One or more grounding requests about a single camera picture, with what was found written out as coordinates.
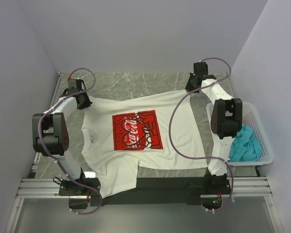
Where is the white red-print t-shirt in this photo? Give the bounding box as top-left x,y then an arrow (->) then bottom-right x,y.
81,90 -> 207,197

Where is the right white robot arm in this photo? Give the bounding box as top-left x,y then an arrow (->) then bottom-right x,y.
185,61 -> 243,194

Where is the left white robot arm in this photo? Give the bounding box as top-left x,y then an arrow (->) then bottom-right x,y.
32,79 -> 98,195

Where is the white plastic laundry basket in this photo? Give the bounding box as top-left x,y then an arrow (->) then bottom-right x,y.
206,101 -> 274,167

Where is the blue t-shirt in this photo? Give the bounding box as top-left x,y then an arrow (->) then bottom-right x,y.
229,124 -> 261,162

